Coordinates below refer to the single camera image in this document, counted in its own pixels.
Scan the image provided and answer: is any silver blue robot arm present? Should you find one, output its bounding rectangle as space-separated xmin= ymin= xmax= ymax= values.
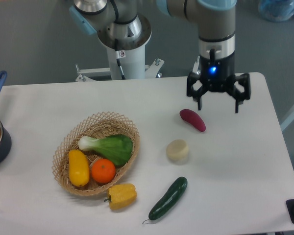
xmin=69 ymin=0 xmax=251 ymax=106

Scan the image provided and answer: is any green bok choy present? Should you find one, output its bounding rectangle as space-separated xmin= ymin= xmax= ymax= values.
xmin=78 ymin=134 xmax=133 ymax=167

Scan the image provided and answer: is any dark green cucumber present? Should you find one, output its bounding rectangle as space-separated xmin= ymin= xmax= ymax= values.
xmin=142 ymin=176 xmax=188 ymax=224

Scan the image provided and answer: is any purple sweet potato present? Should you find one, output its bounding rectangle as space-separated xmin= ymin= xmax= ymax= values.
xmin=179 ymin=109 xmax=206 ymax=132

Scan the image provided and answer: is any orange fruit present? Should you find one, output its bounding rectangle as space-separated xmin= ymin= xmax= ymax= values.
xmin=91 ymin=159 xmax=116 ymax=184

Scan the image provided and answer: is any yellow bell pepper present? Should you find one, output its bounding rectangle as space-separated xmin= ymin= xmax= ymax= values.
xmin=104 ymin=184 xmax=137 ymax=211

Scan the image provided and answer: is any blue plastic bag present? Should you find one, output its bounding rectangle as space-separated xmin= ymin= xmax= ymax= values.
xmin=258 ymin=0 xmax=294 ymax=23

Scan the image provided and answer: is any yellow mango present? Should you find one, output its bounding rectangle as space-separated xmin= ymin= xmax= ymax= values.
xmin=68 ymin=149 xmax=90 ymax=187

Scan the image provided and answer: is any woven wicker basket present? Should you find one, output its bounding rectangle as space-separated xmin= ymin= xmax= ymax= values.
xmin=51 ymin=111 xmax=141 ymax=197

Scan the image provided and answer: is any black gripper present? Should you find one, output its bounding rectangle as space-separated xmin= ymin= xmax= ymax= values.
xmin=186 ymin=55 xmax=251 ymax=114

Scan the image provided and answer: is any white table bracket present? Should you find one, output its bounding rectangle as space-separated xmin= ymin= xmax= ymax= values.
xmin=191 ymin=56 xmax=201 ymax=75

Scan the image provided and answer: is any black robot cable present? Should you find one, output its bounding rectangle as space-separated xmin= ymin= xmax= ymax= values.
xmin=114 ymin=39 xmax=126 ymax=80

